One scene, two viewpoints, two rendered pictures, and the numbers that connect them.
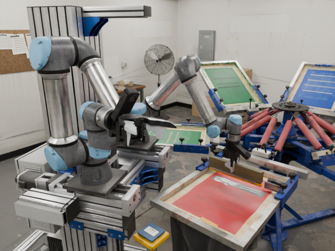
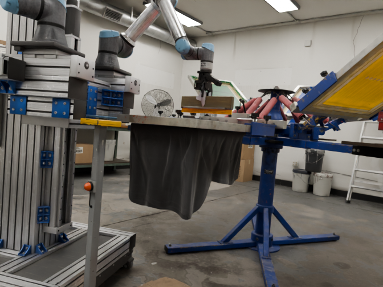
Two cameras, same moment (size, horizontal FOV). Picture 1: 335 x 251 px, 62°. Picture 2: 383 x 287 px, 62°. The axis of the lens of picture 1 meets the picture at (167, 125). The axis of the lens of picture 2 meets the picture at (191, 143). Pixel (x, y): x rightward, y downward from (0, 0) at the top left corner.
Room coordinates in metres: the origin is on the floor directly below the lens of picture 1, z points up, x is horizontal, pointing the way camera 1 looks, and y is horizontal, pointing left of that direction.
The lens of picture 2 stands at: (-0.31, -0.27, 0.96)
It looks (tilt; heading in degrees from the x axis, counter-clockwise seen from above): 3 degrees down; 357
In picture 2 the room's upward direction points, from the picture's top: 5 degrees clockwise
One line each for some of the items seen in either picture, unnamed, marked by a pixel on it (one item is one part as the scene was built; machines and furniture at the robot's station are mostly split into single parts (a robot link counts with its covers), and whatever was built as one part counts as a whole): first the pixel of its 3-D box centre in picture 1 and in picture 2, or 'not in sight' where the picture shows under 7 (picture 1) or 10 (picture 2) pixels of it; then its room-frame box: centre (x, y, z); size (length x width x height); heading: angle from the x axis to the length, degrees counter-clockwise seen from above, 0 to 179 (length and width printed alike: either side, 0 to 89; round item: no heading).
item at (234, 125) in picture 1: (234, 124); (207, 53); (1.58, -0.40, 1.39); 0.09 x 0.08 x 0.11; 70
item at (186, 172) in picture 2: (200, 249); (158, 168); (1.29, -0.19, 0.74); 0.45 x 0.03 x 0.43; 50
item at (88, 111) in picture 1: (96, 114); not in sight; (0.91, 0.24, 1.65); 0.11 x 0.08 x 0.09; 46
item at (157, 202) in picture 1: (227, 191); (196, 124); (1.51, -0.37, 0.97); 0.79 x 0.58 x 0.04; 140
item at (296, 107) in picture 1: (280, 172); (268, 167); (2.32, -1.05, 0.67); 0.39 x 0.39 x 1.35
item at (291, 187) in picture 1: (286, 190); (260, 128); (1.51, -0.74, 0.98); 0.30 x 0.05 x 0.07; 140
